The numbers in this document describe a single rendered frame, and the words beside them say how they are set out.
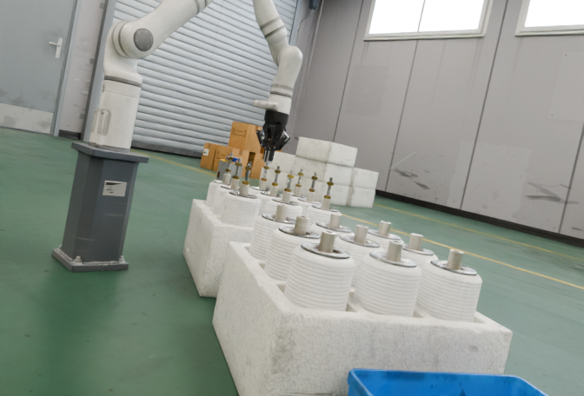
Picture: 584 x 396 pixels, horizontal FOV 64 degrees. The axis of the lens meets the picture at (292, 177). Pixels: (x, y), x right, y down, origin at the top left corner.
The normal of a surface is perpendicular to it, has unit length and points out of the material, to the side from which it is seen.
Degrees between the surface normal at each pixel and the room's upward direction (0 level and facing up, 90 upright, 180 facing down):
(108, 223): 90
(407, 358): 90
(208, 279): 90
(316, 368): 90
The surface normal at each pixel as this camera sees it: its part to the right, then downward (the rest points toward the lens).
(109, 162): 0.70, 0.18
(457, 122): -0.69, -0.11
